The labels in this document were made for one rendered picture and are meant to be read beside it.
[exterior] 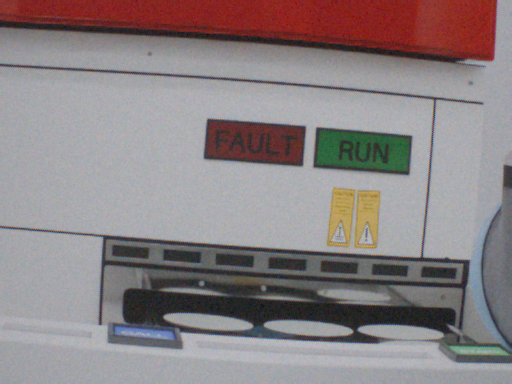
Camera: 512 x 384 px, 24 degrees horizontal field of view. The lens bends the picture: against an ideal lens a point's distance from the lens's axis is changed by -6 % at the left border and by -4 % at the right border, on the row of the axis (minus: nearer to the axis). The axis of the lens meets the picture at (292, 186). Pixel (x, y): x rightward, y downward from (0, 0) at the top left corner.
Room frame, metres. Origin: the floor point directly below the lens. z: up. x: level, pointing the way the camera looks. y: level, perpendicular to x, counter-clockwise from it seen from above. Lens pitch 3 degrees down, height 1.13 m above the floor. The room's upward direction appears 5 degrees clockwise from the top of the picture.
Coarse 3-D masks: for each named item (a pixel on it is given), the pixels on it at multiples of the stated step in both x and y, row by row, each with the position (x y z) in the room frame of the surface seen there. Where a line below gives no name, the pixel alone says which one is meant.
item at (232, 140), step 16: (224, 128) 1.49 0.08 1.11; (240, 128) 1.50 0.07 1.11; (256, 128) 1.50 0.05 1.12; (272, 128) 1.50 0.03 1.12; (288, 128) 1.50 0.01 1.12; (208, 144) 1.49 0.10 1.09; (224, 144) 1.49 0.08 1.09; (240, 144) 1.50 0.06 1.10; (256, 144) 1.50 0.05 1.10; (272, 144) 1.50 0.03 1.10; (288, 144) 1.50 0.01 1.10; (272, 160) 1.50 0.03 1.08; (288, 160) 1.50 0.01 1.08
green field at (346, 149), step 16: (320, 144) 1.51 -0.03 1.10; (336, 144) 1.51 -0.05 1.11; (352, 144) 1.51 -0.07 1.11; (368, 144) 1.52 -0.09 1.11; (384, 144) 1.52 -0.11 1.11; (400, 144) 1.52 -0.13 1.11; (320, 160) 1.51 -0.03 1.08; (336, 160) 1.51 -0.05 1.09; (352, 160) 1.51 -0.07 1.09; (368, 160) 1.52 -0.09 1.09; (384, 160) 1.52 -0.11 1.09; (400, 160) 1.52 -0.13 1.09
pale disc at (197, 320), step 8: (176, 320) 1.36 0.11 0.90; (184, 320) 1.37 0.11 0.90; (192, 320) 1.38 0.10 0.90; (200, 320) 1.38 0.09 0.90; (208, 320) 1.39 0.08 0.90; (216, 320) 1.40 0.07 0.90; (224, 320) 1.40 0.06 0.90; (232, 320) 1.41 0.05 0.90; (240, 320) 1.42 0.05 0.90; (208, 328) 1.34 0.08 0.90; (216, 328) 1.34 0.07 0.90; (224, 328) 1.35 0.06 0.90; (232, 328) 1.35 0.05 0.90; (240, 328) 1.36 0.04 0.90; (248, 328) 1.37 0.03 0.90
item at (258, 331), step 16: (160, 320) 1.36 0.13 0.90; (256, 320) 1.43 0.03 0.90; (272, 320) 1.44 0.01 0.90; (304, 320) 1.46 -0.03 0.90; (320, 320) 1.46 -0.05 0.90; (240, 336) 1.31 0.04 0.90; (256, 336) 1.32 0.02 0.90; (272, 336) 1.33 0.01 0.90; (288, 336) 1.34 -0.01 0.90; (304, 336) 1.34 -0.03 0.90; (320, 336) 1.35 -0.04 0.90; (336, 336) 1.36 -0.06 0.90; (352, 336) 1.37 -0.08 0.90; (368, 336) 1.37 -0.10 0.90; (448, 336) 1.40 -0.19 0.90
